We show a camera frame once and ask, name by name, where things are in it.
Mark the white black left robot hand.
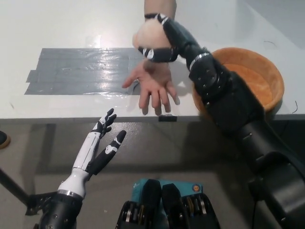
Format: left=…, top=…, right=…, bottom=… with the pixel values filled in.
left=58, top=108, right=127, bottom=198

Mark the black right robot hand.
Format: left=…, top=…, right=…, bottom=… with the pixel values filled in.
left=137, top=13, right=214, bottom=71

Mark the person's bare hand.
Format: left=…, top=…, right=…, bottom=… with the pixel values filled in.
left=122, top=62, right=181, bottom=116

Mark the pale pink plush dumpling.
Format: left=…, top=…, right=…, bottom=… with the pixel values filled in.
left=132, top=20, right=173, bottom=52

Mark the black robot torso teal top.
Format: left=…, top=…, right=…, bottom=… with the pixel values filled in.
left=115, top=178, right=221, bottom=229

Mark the black tape on table edge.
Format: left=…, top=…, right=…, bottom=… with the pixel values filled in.
left=158, top=114, right=177, bottom=123

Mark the black metal table leg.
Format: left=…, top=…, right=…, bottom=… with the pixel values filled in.
left=0, top=167, right=60, bottom=217

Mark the dark shoe tan sole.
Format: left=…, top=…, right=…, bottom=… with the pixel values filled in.
left=0, top=130, right=11, bottom=150

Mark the orange plush bowl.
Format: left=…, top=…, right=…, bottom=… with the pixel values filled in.
left=192, top=47, right=285, bottom=120

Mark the grey duct tape patch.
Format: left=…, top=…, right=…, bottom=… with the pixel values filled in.
left=23, top=47, right=143, bottom=96

